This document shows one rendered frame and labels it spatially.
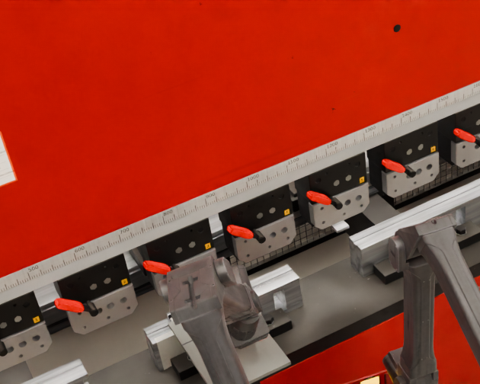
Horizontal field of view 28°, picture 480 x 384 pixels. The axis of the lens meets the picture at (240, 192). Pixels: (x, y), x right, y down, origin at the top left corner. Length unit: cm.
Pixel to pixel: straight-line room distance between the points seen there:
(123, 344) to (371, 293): 147
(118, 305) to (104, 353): 154
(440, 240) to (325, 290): 75
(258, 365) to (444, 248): 57
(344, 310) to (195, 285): 96
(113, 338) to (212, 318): 227
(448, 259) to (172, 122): 61
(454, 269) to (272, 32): 60
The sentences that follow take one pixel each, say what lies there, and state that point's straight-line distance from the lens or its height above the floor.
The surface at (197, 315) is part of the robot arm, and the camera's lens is 142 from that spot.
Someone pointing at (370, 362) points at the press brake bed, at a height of 71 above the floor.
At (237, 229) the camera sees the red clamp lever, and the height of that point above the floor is 123.
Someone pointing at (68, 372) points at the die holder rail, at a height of 97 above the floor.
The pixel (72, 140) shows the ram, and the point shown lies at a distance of 185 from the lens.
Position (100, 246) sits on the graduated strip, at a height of 130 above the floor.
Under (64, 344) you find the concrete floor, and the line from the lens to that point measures 373.
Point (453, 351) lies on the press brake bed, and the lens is 264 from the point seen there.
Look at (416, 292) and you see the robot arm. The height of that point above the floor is 124.
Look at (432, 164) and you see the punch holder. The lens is 235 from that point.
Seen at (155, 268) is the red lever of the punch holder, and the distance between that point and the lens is 203.
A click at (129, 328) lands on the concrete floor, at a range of 371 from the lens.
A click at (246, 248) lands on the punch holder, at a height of 114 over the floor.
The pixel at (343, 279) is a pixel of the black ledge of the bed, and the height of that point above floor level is 88.
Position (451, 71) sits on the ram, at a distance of 225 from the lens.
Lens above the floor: 254
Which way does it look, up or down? 37 degrees down
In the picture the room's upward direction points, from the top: 10 degrees counter-clockwise
